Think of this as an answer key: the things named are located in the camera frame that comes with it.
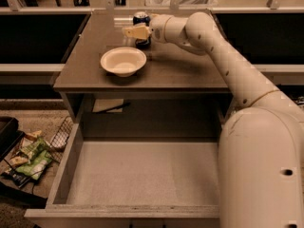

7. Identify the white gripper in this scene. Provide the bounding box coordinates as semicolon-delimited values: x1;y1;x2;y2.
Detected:
122;14;173;43

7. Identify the yellow snack bag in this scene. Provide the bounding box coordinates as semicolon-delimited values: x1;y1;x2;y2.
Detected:
9;156;29;167

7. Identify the blue pepsi can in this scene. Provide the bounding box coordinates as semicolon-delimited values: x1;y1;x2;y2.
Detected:
133;11;151;49

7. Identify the open grey top drawer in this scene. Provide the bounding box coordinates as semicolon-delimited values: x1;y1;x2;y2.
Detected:
25;125;219;228

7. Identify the grey cabinet with glossy top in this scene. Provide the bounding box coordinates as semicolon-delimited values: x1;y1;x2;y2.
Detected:
55;14;230;140

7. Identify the black wire basket left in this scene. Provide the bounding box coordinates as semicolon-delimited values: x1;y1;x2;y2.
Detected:
49;117;73;162

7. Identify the white paper bowl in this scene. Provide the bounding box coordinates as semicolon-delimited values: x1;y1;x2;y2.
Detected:
100;47;146;77

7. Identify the black tray on floor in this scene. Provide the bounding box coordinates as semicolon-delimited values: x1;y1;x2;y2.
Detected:
0;116;25;161

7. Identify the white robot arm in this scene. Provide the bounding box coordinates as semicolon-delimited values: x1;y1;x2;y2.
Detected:
123;12;304;228

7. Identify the green chip bag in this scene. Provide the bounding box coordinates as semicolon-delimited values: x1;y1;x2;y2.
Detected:
16;138;52;181

